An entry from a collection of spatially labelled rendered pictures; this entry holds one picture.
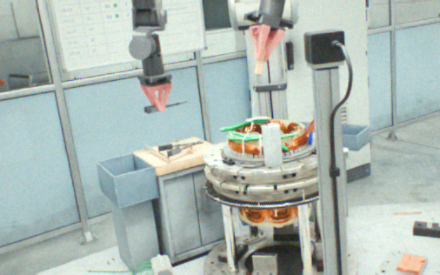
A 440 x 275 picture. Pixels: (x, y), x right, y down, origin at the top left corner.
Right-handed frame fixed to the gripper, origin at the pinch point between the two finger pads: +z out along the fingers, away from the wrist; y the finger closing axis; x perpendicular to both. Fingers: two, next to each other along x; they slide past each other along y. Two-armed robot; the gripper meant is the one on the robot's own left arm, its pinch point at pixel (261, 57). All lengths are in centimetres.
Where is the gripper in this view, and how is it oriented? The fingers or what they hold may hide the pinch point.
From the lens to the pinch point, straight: 115.6
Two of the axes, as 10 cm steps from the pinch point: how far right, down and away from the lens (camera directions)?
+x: -4.3, -0.9, 9.0
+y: 8.8, 1.8, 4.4
